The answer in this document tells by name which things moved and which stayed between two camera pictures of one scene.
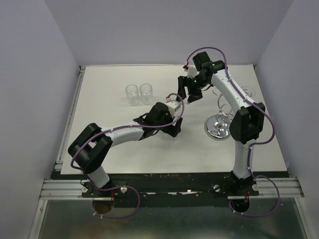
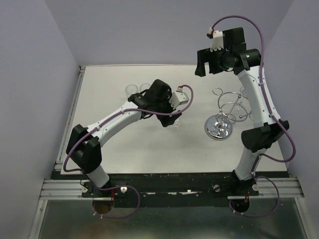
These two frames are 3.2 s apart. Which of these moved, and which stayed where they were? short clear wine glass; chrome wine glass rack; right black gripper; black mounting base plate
Moved: right black gripper
Stayed: chrome wine glass rack; short clear wine glass; black mounting base plate
